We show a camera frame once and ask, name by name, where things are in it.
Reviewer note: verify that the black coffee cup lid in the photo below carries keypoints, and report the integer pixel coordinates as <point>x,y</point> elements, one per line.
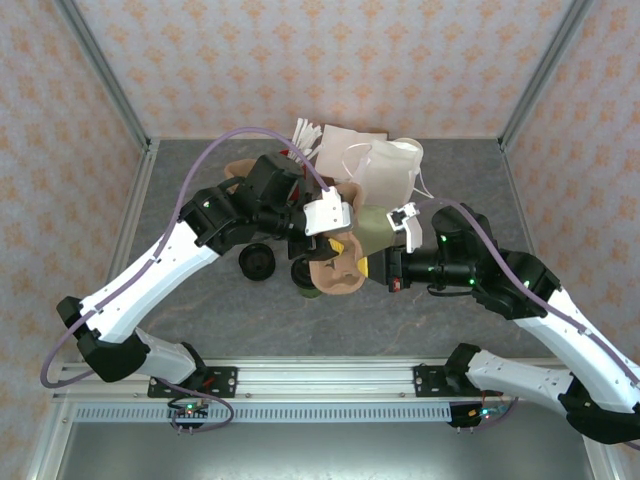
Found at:
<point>257,262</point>
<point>301,272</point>

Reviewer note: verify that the paper cup with green sleeve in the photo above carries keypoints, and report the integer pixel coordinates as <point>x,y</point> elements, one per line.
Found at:
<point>311,294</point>

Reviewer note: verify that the white paper bag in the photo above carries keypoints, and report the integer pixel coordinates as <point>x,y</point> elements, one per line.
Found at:
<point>387,175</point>

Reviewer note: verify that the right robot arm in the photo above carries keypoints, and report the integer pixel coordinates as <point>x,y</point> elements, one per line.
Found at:
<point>575,325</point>

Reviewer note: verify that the stack of pulp cup carriers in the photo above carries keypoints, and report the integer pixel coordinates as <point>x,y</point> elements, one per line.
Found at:
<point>235,169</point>

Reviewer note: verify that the red cup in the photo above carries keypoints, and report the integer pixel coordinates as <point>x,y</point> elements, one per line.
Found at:
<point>291,152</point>

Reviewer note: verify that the stack of paper napkins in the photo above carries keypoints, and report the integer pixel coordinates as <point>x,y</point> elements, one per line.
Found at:
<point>340,145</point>

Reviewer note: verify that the small circuit board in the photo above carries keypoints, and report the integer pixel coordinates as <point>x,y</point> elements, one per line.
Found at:
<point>475,414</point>
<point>189,411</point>

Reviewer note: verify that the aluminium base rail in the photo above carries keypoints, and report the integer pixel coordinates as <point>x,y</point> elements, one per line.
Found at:
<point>325,380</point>

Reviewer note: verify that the aluminium frame post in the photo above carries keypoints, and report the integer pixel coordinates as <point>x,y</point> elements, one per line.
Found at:
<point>545,75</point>
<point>106,75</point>

